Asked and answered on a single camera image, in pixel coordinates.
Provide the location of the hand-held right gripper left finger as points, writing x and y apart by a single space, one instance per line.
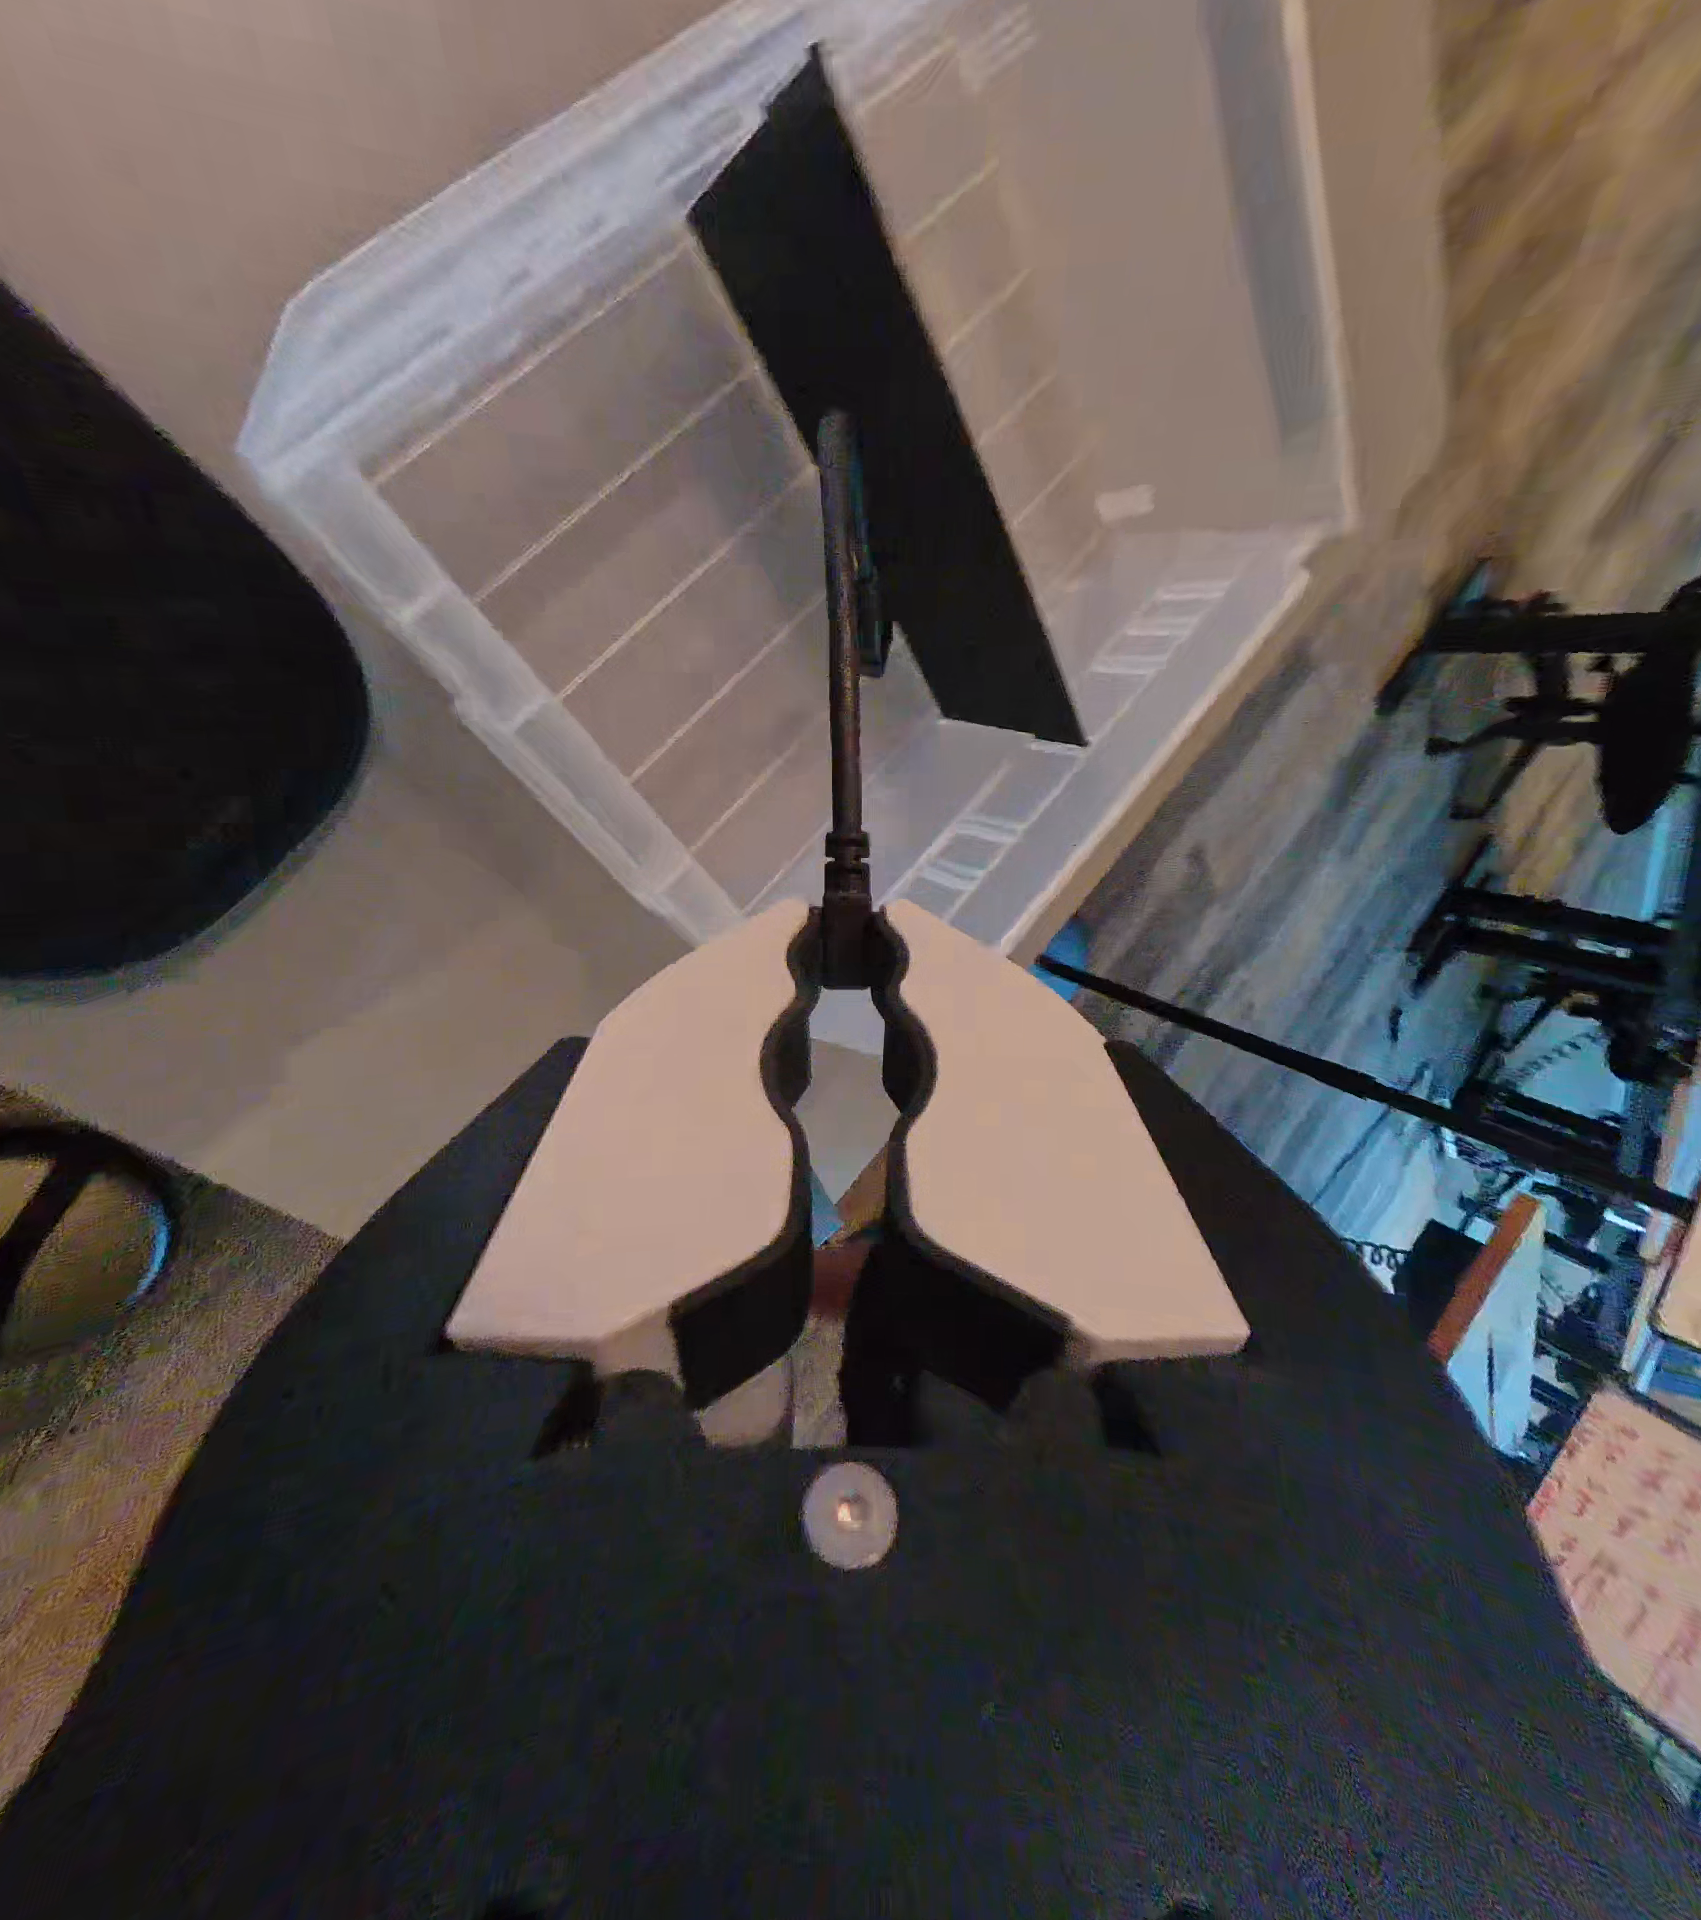
641 1171

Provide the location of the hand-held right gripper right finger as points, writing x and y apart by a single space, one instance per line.
1061 1184

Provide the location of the black stand pole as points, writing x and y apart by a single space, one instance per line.
1359 1089

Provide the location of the black desk frame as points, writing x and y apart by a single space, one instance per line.
1540 922

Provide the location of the clear plastic bin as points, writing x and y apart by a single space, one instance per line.
565 600

